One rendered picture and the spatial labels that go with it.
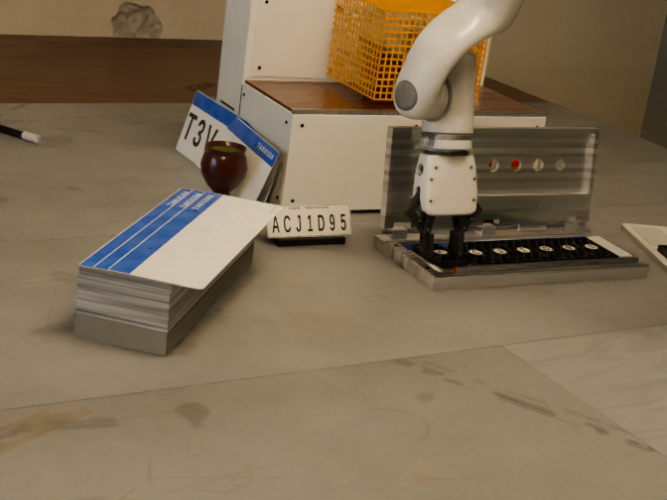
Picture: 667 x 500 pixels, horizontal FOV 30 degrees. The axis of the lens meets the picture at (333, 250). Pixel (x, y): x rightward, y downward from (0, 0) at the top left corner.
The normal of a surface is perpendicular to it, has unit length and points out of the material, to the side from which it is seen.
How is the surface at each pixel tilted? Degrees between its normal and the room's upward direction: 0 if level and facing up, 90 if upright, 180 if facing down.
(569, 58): 90
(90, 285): 90
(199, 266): 0
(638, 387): 0
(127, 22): 90
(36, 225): 0
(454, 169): 75
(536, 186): 83
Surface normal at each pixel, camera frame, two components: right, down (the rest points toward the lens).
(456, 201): 0.46, 0.13
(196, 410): 0.13, -0.93
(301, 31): 0.44, 0.36
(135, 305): -0.22, 0.29
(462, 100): 0.65, 0.17
